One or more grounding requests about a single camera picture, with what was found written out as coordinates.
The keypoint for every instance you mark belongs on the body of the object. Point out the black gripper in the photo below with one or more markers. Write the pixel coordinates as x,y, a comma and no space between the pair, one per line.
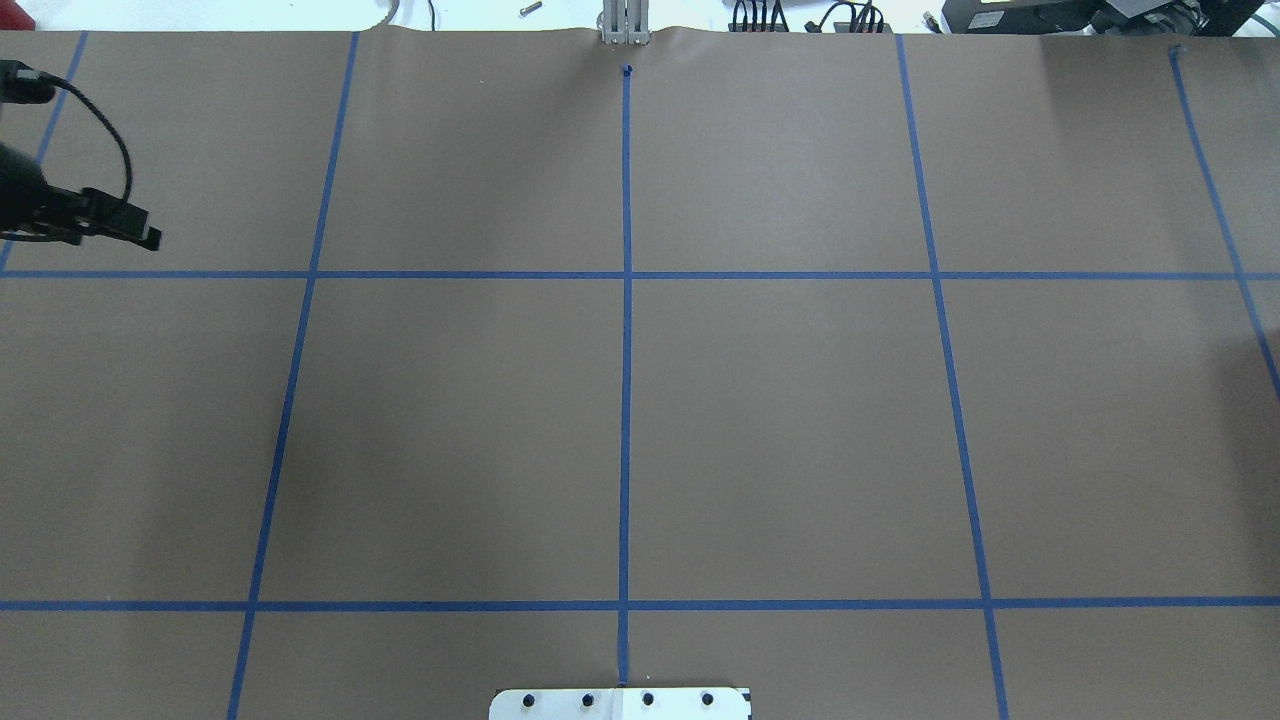
22,192

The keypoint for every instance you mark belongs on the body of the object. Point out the aluminium frame post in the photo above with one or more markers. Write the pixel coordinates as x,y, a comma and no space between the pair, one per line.
625,22

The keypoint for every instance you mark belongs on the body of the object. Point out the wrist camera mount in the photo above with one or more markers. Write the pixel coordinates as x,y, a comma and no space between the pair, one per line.
24,85

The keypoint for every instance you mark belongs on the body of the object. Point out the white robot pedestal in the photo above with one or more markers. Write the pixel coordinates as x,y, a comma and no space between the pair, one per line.
623,703

